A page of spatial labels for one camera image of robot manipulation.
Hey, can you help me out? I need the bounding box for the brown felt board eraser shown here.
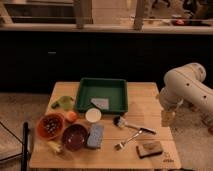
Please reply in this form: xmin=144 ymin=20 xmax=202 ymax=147
xmin=136 ymin=141 xmax=163 ymax=159

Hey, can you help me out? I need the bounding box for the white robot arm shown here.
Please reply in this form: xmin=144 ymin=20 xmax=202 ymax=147
xmin=158 ymin=63 xmax=213 ymax=127

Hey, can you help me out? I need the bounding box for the green plastic tray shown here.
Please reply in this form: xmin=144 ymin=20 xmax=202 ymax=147
xmin=75 ymin=78 xmax=128 ymax=115

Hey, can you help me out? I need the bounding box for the grey cloth in tray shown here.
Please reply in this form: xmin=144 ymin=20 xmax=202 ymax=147
xmin=91 ymin=98 xmax=109 ymax=110

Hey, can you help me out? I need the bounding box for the black dish brush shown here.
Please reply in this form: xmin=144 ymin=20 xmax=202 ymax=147
xmin=113 ymin=116 xmax=156 ymax=135

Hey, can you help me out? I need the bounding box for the silver metal fork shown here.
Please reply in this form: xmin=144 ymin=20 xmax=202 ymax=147
xmin=114 ymin=130 xmax=143 ymax=150

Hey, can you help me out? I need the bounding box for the white round cup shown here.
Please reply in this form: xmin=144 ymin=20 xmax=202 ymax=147
xmin=85 ymin=108 xmax=102 ymax=123

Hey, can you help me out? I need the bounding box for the blue grey sponge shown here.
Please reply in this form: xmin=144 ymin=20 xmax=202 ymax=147
xmin=87 ymin=124 xmax=104 ymax=149

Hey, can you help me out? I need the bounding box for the dark maroon bowl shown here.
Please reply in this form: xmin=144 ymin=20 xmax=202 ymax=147
xmin=61 ymin=124 xmax=88 ymax=151

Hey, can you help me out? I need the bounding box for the orange fruit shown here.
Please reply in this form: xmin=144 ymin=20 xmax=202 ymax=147
xmin=65 ymin=111 xmax=77 ymax=123

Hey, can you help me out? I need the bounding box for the red object on shelf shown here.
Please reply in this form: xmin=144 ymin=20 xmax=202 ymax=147
xmin=172 ymin=19 xmax=185 ymax=26

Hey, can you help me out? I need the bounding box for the orange bowl with beads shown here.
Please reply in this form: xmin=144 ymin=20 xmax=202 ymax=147
xmin=35 ymin=113 xmax=65 ymax=141

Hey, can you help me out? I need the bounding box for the black chair frame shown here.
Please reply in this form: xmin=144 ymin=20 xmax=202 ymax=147
xmin=0 ymin=122 xmax=31 ymax=171

